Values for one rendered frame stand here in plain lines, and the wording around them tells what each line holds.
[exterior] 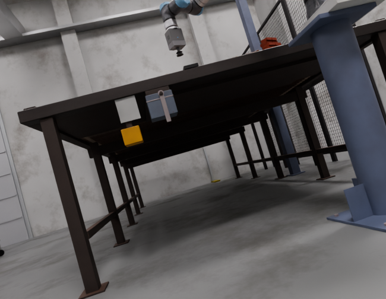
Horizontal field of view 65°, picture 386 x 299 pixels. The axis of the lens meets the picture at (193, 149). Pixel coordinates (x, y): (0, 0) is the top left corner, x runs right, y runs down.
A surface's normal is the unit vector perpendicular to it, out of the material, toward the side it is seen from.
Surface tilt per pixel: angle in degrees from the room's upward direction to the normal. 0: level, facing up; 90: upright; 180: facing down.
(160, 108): 90
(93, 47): 90
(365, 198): 90
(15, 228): 90
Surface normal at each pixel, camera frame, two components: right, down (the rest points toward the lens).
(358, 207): 0.15, -0.11
